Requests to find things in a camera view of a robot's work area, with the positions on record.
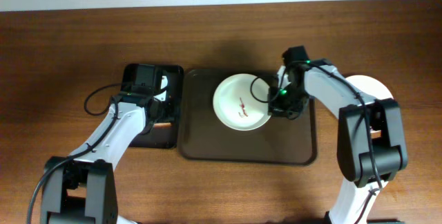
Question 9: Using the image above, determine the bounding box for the green orange sponge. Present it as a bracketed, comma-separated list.
[153, 122, 172, 129]

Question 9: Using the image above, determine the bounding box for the white plate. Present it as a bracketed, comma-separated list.
[346, 75, 393, 100]
[213, 73, 271, 131]

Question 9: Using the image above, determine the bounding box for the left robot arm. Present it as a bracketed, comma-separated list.
[35, 64, 184, 224]

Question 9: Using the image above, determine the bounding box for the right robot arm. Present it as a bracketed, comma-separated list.
[268, 46, 408, 224]

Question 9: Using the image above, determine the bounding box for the small black tray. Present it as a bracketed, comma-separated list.
[120, 64, 184, 149]

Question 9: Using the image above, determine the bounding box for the large brown tray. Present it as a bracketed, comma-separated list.
[177, 69, 317, 166]

